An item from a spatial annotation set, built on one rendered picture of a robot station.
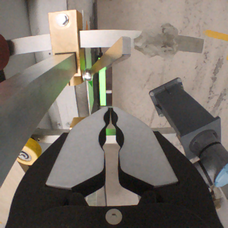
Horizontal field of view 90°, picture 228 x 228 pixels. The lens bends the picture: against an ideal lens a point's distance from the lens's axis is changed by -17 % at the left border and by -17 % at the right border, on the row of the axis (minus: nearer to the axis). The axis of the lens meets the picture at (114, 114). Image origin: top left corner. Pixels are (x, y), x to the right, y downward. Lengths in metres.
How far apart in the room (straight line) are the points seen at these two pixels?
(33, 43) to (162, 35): 0.23
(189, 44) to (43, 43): 0.27
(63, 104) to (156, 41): 0.45
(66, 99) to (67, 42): 0.36
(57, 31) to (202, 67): 1.29
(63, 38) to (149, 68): 1.00
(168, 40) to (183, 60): 1.03
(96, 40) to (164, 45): 0.12
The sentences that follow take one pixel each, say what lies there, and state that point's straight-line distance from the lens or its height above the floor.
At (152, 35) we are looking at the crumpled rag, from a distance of 0.25.
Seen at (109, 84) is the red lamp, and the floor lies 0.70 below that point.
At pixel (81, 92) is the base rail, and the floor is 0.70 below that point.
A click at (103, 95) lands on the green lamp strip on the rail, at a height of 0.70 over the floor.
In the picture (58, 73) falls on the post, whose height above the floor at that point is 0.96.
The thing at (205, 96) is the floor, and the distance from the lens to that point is 1.57.
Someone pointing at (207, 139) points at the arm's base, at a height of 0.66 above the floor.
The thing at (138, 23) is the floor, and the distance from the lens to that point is 1.14.
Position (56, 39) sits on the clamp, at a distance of 0.26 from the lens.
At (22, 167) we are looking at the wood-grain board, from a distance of 0.48.
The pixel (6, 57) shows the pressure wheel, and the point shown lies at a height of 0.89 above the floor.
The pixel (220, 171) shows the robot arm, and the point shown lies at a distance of 0.76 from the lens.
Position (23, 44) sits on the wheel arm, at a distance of 0.30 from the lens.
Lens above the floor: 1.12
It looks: 58 degrees down
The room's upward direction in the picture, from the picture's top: 176 degrees clockwise
